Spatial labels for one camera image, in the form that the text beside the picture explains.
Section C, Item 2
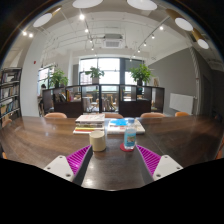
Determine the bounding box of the clear plastic water bottle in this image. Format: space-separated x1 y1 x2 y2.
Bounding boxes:
124 118 136 150

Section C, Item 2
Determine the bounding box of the red round coaster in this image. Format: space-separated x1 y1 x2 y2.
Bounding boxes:
120 143 134 152

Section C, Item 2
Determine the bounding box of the orange chair far left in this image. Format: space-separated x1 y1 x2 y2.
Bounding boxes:
44 112 67 118

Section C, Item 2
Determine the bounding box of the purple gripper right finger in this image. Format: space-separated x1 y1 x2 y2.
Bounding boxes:
136 145 182 182

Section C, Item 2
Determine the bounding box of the orange chair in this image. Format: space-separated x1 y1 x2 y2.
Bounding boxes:
44 112 67 118
102 113 123 119
140 112 165 118
175 112 189 117

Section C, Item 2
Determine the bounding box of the ceiling air conditioner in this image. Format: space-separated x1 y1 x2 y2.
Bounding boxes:
102 34 123 48

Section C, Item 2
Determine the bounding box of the left potted plant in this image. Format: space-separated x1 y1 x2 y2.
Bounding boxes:
49 68 68 88

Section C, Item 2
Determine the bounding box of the right potted plant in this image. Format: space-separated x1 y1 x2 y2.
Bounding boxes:
130 64 153 85

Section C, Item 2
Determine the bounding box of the middle potted plant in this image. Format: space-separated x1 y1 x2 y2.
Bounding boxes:
85 67 105 84

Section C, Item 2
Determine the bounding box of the stack of books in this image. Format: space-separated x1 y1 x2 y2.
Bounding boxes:
73 114 105 134

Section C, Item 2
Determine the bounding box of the orange chair left edge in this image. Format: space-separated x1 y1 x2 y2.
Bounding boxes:
2 119 12 128

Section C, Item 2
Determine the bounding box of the tall bookshelf at left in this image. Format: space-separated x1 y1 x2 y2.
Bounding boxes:
0 67 22 127

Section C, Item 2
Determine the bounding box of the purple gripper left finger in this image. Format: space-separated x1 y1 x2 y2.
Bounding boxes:
44 145 92 186

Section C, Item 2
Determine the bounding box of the white wall radiator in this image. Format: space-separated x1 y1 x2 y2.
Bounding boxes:
169 93 194 114

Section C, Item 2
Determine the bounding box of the dark low shelf divider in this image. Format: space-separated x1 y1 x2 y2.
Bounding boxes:
43 84 165 118

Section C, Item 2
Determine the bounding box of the orange chair middle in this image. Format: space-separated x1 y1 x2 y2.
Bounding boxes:
102 113 123 119

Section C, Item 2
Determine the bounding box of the orange chair far right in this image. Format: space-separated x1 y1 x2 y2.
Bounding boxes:
175 112 189 117

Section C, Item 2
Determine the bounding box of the potted plant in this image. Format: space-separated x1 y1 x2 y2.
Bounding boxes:
49 68 68 88
130 64 153 85
85 67 105 84

